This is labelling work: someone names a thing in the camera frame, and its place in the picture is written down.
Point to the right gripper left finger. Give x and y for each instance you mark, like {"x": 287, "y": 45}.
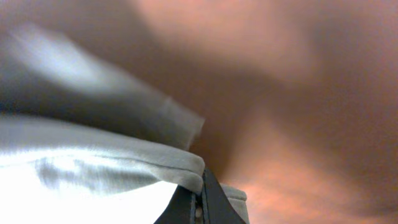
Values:
{"x": 181, "y": 208}

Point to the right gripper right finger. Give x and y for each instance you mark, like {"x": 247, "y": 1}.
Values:
{"x": 216, "y": 207}

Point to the khaki shorts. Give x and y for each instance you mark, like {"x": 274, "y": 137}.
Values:
{"x": 83, "y": 141}

